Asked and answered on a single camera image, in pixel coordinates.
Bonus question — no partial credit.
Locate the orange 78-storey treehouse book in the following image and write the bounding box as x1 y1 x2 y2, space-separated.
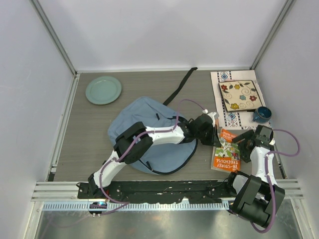
211 129 241 172

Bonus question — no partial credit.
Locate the light blue backpack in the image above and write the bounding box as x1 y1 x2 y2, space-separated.
108 67 198 175

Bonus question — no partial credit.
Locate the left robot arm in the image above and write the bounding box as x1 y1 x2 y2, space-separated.
88 112 221 199

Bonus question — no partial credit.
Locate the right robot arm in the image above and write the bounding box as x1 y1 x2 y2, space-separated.
225 125 285 229

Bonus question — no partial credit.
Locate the patterned white placemat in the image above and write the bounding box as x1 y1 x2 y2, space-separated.
210 70 266 130

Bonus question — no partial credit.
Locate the dark blue mug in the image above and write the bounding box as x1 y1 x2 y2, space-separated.
252 106 272 123

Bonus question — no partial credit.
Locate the floral square plate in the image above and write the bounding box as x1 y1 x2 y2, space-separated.
218 80 264 112

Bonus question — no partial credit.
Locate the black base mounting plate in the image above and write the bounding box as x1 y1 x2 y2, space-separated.
77 179 232 204

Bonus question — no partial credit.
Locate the teal round plate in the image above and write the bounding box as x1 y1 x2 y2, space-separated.
85 76 122 105

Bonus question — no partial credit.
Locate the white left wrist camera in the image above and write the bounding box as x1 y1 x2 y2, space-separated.
202 109 219 127

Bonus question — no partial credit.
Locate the slotted cable duct rail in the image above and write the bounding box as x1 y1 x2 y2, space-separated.
42 200 229 212

